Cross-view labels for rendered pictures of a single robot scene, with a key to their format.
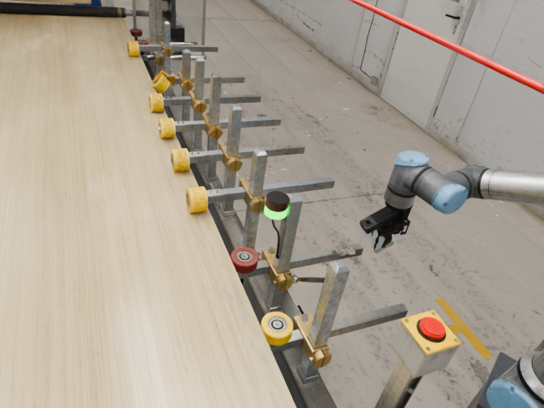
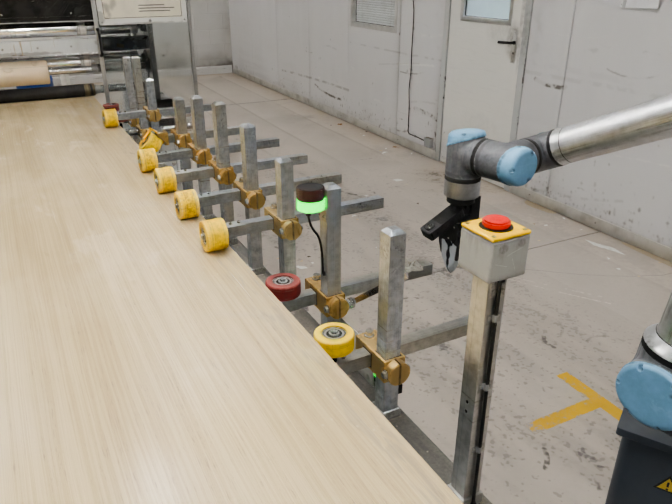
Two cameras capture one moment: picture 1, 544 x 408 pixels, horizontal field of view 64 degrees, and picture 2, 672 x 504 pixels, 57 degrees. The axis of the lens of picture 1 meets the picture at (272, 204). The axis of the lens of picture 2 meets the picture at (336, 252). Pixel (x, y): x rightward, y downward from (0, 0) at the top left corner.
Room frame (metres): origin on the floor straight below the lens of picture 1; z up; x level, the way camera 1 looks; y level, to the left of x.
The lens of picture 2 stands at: (-0.33, -0.05, 1.55)
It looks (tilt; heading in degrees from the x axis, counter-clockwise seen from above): 25 degrees down; 359
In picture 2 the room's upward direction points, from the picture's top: straight up
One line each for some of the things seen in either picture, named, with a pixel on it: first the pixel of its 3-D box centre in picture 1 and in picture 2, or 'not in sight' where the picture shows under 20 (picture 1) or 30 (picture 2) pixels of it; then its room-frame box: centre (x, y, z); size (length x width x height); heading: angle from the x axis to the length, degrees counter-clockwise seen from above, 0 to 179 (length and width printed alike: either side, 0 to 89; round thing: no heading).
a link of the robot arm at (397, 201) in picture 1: (398, 195); (460, 187); (1.15, -0.39, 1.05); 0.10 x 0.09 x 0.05; 27
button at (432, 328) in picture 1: (431, 329); (496, 224); (0.47, -0.29, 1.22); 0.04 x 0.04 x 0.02
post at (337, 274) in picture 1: (319, 333); (388, 339); (0.71, -0.17, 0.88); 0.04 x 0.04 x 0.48; 27
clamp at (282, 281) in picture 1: (275, 269); (325, 297); (0.95, -0.04, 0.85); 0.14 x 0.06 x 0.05; 27
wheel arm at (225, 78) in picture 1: (210, 79); (212, 133); (2.14, 0.41, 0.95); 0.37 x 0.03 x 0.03; 117
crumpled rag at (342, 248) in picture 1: (342, 246); (405, 263); (1.07, -0.25, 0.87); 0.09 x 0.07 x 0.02; 117
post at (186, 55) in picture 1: (185, 98); (184, 158); (2.04, 0.51, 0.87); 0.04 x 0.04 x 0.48; 27
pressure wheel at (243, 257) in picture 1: (243, 269); (283, 300); (0.92, 0.05, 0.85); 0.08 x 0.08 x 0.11
